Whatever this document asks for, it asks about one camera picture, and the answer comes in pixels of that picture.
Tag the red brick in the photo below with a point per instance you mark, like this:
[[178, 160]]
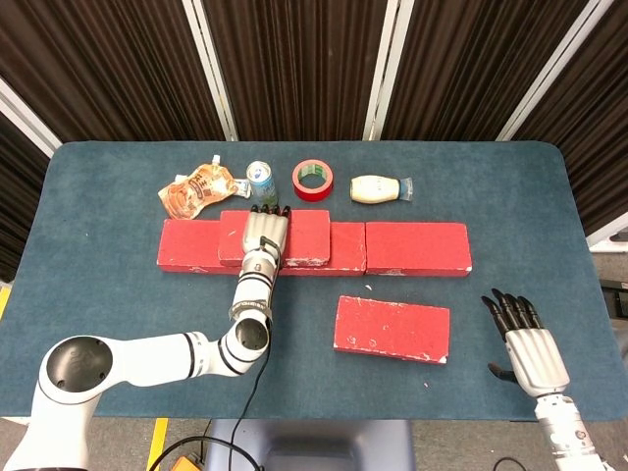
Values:
[[417, 247], [309, 235], [348, 245], [186, 245], [392, 326]]

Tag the light blue drink can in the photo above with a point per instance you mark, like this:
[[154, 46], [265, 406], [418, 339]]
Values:
[[262, 186]]

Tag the red tape roll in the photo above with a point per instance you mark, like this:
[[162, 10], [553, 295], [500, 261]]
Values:
[[314, 195]]

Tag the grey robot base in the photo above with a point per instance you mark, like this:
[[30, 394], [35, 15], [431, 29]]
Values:
[[314, 441]]

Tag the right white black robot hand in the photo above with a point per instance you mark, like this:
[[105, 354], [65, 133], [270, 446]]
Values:
[[537, 360]]

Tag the brown ribbed partition panel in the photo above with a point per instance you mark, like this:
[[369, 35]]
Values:
[[108, 64], [299, 64], [471, 64], [598, 122], [19, 196]]

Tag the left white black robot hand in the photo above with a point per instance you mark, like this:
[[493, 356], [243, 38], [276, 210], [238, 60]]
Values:
[[262, 230]]

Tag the orange floor device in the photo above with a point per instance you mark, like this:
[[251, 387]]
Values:
[[189, 463]]

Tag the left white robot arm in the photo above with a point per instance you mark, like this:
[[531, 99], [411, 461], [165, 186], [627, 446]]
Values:
[[147, 360]]

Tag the blue felt table cover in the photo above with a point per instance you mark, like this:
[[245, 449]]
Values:
[[122, 294]]

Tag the white bottle with blue cap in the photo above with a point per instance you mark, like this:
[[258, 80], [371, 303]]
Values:
[[373, 189]]

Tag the small white blue packet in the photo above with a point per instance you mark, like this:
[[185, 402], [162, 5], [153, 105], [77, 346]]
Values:
[[241, 188]]

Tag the orange spout pouch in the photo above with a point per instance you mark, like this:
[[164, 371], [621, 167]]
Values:
[[196, 189]]

